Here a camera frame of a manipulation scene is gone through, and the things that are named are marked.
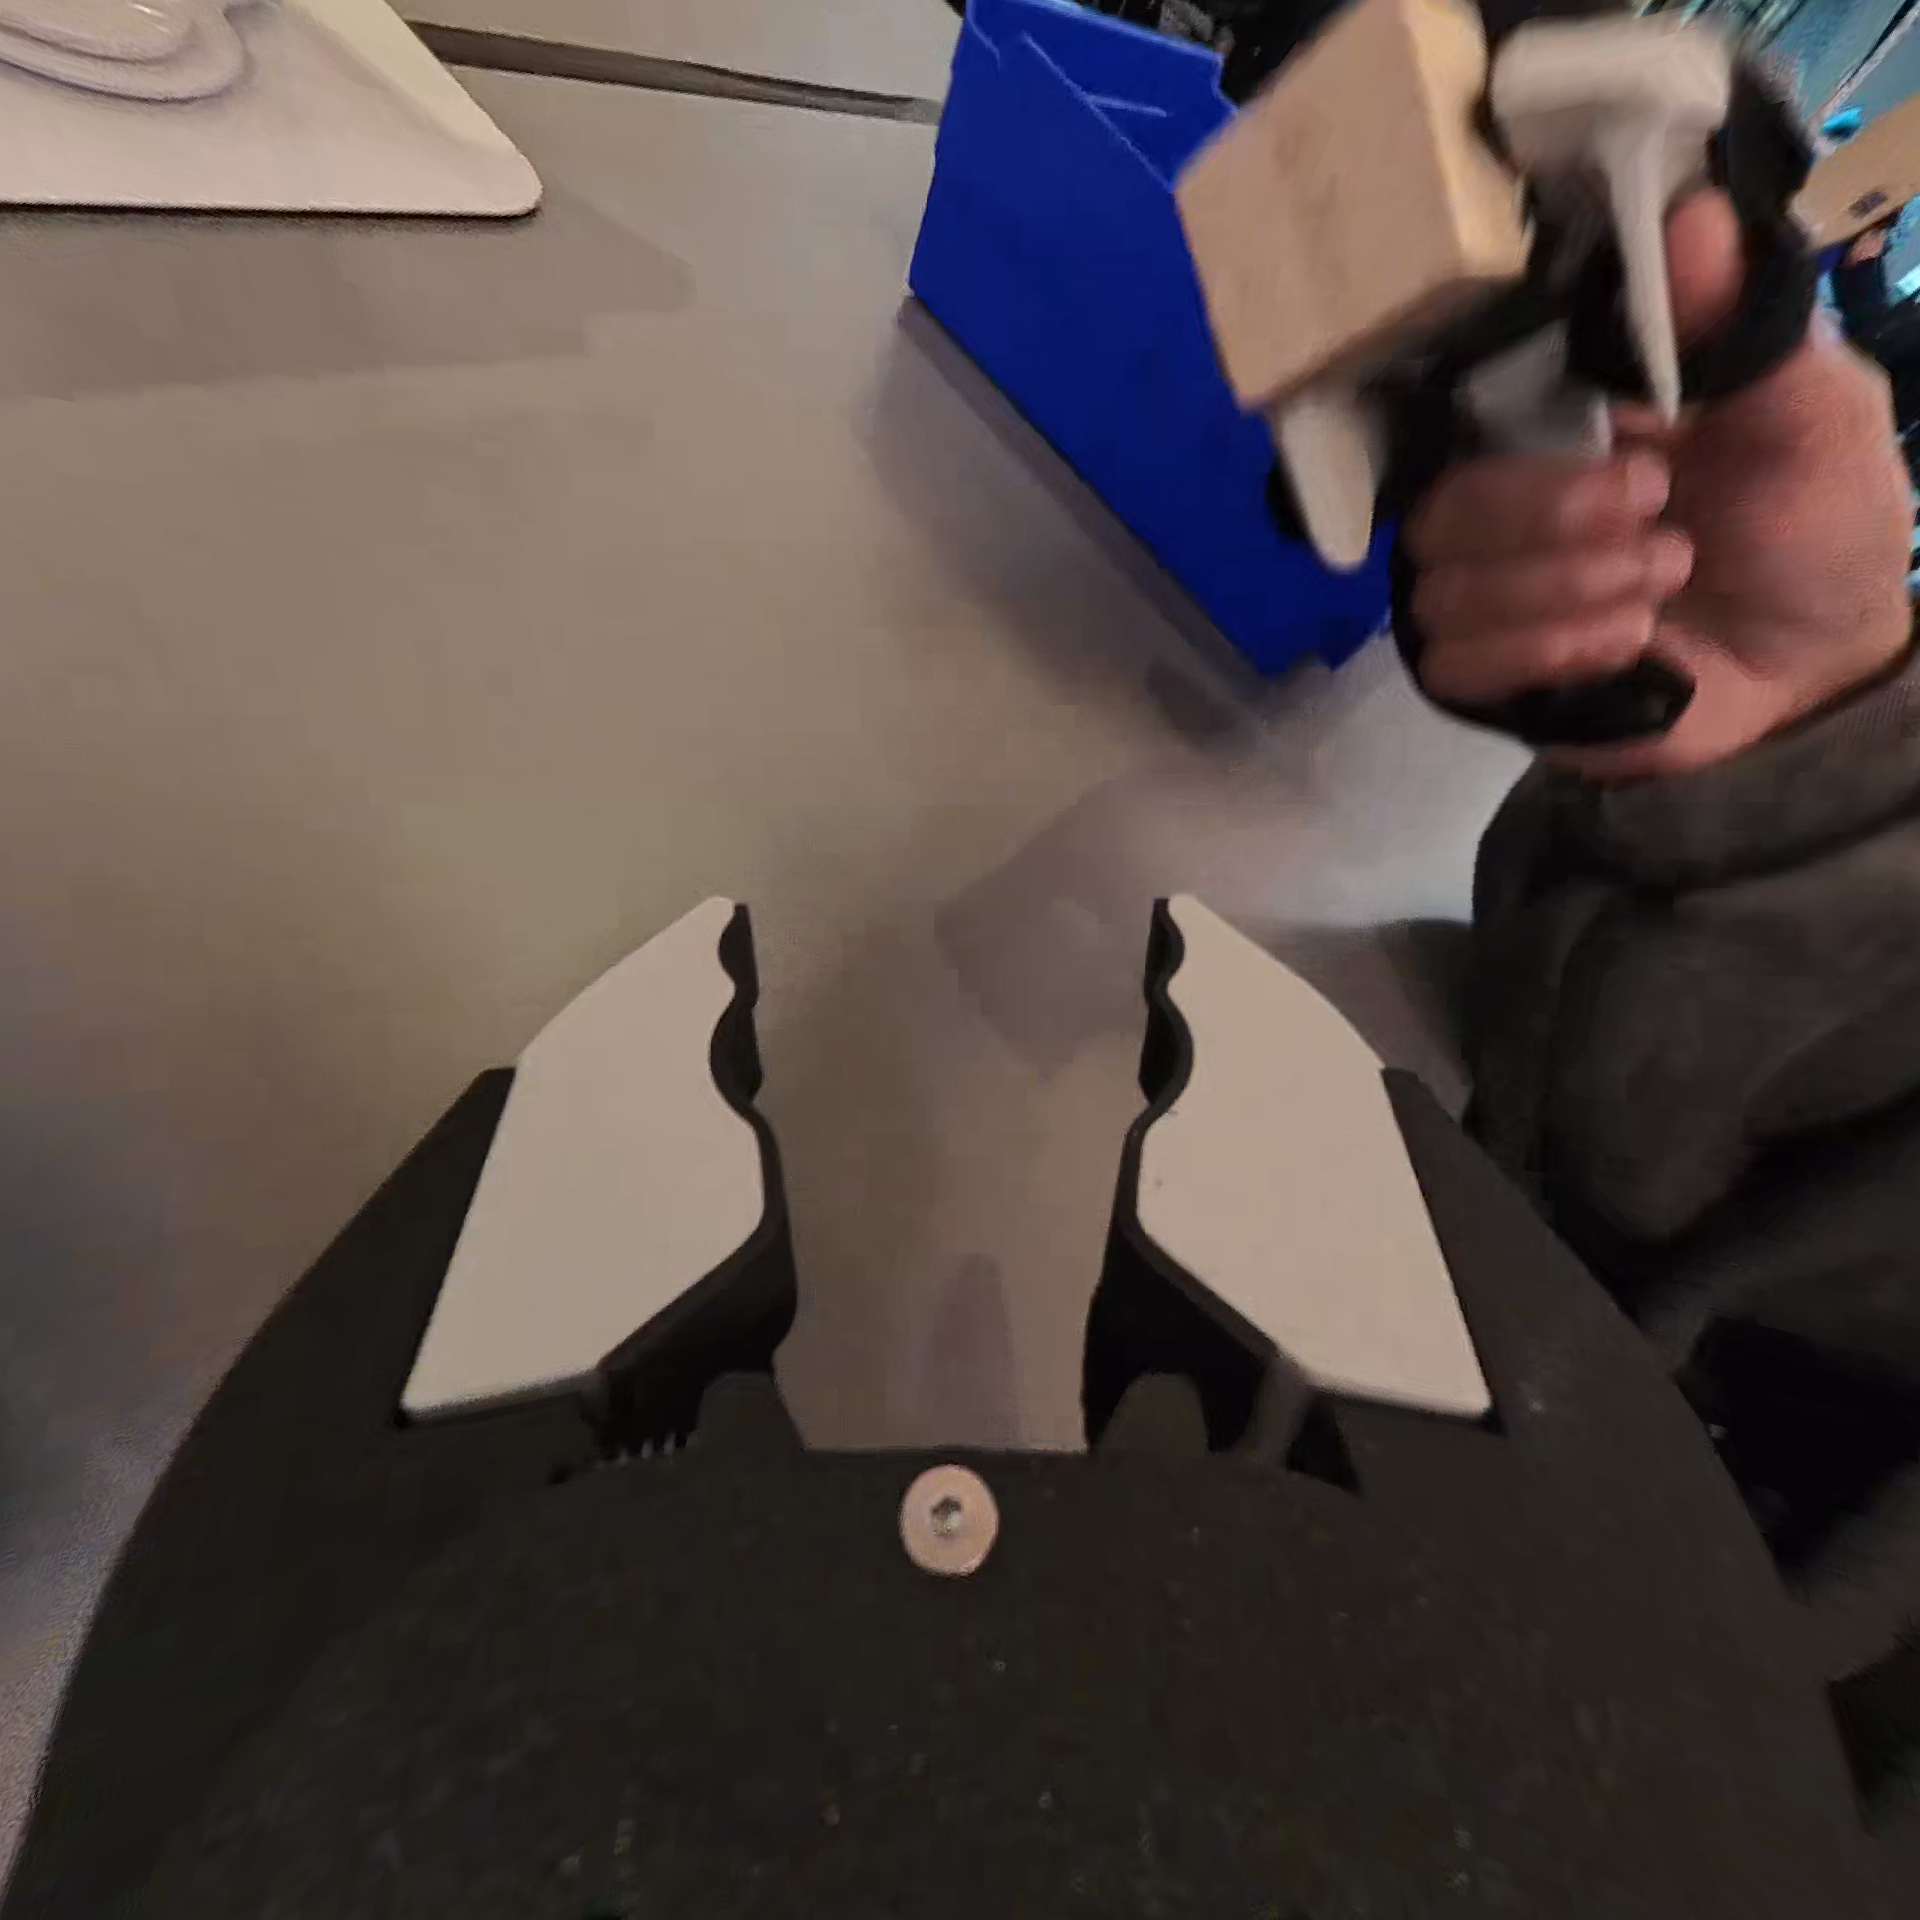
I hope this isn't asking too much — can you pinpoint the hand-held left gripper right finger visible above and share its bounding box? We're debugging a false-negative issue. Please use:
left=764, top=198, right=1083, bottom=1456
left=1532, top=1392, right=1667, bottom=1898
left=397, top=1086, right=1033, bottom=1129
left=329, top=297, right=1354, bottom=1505
left=1087, top=894, right=1498, bottom=1470

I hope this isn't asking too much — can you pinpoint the grey desk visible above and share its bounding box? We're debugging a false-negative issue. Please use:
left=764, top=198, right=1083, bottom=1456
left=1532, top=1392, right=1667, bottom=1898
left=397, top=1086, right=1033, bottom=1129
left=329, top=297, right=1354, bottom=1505
left=0, top=0, right=1538, bottom=1876

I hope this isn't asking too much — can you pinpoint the wooden cube with blue stripe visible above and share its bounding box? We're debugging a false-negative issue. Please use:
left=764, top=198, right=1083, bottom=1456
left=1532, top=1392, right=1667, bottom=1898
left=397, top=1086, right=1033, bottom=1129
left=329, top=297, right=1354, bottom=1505
left=1175, top=0, right=1535, bottom=412

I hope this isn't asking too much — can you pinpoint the blue plastic bin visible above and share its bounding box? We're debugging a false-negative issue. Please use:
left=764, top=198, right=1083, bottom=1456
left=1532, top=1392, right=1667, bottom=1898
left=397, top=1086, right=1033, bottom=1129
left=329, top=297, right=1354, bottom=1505
left=907, top=0, right=1404, bottom=680

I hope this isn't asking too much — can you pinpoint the person's right hand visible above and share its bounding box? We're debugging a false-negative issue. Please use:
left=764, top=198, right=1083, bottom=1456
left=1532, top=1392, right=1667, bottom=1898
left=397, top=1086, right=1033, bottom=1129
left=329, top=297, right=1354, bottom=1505
left=1401, top=194, right=1920, bottom=782

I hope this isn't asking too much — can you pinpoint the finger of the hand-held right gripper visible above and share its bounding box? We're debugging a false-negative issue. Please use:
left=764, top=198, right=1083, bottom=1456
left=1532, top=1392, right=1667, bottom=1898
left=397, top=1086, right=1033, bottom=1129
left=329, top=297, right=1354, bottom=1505
left=1492, top=26, right=1740, bottom=424
left=1271, top=381, right=1389, bottom=576

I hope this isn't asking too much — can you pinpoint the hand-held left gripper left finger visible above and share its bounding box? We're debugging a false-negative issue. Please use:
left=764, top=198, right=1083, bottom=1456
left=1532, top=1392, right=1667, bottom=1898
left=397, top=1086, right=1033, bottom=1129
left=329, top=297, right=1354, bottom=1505
left=397, top=896, right=798, bottom=1449

